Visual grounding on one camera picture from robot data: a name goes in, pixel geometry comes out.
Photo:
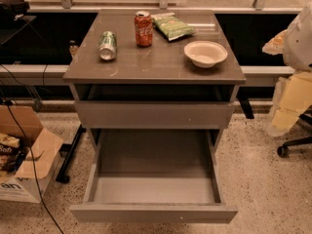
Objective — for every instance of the red coke can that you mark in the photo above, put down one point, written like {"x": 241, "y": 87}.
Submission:
{"x": 143, "y": 28}

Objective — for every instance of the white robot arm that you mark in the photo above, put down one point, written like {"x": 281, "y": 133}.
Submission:
{"x": 293, "y": 95}

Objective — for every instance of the grey drawer cabinet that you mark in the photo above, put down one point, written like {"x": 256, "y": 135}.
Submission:
{"x": 160, "y": 73}

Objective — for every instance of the closed grey top drawer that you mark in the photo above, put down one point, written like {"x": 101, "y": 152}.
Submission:
{"x": 143, "y": 115}

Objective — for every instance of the open grey middle drawer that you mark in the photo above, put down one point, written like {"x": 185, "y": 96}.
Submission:
{"x": 154, "y": 176}

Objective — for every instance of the green soda can lying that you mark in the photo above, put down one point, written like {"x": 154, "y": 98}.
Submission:
{"x": 107, "y": 45}

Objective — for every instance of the white bowl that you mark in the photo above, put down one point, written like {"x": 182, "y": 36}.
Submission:
{"x": 205, "y": 54}

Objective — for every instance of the green chip bag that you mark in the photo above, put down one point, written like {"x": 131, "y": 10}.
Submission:
{"x": 172, "y": 27}

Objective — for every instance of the black table leg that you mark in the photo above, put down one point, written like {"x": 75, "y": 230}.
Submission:
{"x": 67, "y": 151}

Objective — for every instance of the snack bags in box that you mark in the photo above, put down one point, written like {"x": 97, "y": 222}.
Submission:
{"x": 9, "y": 152}

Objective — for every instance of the cardboard box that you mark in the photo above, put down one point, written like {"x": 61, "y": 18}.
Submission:
{"x": 38, "y": 157}

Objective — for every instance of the black bag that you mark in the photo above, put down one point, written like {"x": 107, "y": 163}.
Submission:
{"x": 13, "y": 9}

